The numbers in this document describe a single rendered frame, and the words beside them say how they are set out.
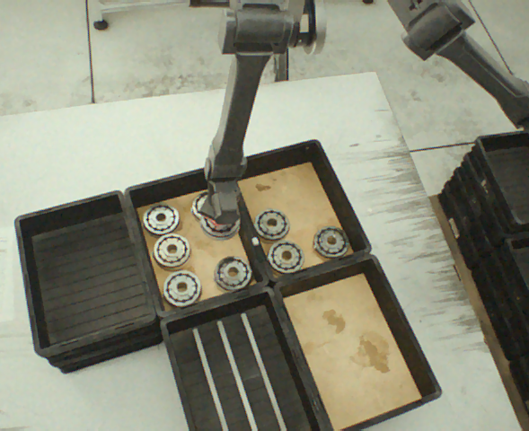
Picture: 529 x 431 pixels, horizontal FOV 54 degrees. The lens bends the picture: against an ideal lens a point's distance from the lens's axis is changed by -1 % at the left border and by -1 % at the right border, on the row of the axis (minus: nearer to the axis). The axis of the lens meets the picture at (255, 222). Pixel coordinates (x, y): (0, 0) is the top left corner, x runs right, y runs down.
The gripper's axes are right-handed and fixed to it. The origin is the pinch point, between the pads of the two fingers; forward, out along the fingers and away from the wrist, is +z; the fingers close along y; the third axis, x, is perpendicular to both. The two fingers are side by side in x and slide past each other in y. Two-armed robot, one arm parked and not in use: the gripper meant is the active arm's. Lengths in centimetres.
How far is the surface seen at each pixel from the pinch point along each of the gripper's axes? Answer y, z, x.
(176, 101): 49, 31, 44
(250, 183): 22.1, 16.9, 1.5
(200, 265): -8.8, 16.4, 1.7
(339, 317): -4.9, 16.2, -39.1
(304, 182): 30.3, 16.9, -13.1
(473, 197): 83, 59, -73
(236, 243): 1.9, 16.5, -4.2
